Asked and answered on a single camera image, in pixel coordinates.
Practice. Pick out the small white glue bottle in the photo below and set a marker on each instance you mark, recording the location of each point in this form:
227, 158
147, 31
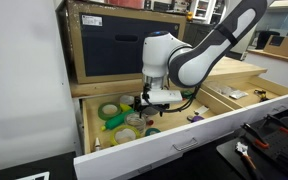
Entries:
97, 145

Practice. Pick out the small teal tape roll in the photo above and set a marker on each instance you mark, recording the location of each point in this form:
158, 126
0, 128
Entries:
147, 132

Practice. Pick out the silver antistatic bag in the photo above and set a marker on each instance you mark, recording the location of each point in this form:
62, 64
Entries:
238, 94

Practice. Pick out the yellow clamp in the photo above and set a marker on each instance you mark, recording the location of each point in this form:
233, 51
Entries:
189, 15

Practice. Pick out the purple tape measure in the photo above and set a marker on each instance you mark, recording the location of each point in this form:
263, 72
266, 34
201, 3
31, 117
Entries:
197, 118

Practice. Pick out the yellow-green tape roll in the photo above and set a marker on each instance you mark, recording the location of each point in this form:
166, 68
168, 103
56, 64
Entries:
112, 138

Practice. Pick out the red sheet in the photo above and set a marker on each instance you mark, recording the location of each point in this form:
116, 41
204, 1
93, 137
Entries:
125, 3

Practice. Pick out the wooden drawer holding tape rolls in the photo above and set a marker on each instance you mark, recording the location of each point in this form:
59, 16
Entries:
157, 150

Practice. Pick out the black clamp with orange tip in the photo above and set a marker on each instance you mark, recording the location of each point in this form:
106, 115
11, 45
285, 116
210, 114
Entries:
254, 135
277, 124

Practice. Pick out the black and yellow pliers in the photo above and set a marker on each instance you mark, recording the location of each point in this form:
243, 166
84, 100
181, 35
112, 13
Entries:
261, 95

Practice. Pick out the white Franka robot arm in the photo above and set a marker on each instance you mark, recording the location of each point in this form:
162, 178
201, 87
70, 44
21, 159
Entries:
194, 63

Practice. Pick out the dark green tape roll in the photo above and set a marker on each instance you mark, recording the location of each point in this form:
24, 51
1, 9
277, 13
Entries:
100, 114

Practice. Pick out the white flat frame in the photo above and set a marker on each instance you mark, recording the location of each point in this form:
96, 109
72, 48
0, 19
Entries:
34, 176

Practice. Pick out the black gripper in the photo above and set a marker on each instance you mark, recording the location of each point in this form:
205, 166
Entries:
138, 101

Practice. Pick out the small cardboard box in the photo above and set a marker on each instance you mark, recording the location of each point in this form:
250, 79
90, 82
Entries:
287, 46

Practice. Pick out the white and yellow tape roll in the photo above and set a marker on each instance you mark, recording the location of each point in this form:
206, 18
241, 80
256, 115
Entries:
126, 99

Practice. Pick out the cardboard box with dark panel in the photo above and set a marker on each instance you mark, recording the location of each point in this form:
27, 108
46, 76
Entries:
74, 40

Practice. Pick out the white tube with red cap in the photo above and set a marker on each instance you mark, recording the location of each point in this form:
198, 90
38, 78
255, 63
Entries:
149, 122

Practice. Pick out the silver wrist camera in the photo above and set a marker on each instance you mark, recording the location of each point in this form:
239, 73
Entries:
162, 96

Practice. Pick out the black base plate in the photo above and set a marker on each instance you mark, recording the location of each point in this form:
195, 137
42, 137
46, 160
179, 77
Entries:
274, 156

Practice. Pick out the green plastic bottle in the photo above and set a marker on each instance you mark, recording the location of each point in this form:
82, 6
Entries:
115, 122

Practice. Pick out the white counter with wooden top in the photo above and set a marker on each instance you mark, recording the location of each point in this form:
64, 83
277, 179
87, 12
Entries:
274, 70

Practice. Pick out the white shelving unit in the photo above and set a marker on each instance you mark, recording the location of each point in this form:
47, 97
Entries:
200, 10

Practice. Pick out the clear masking tape roll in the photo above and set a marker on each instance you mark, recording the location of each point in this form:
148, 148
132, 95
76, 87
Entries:
142, 126

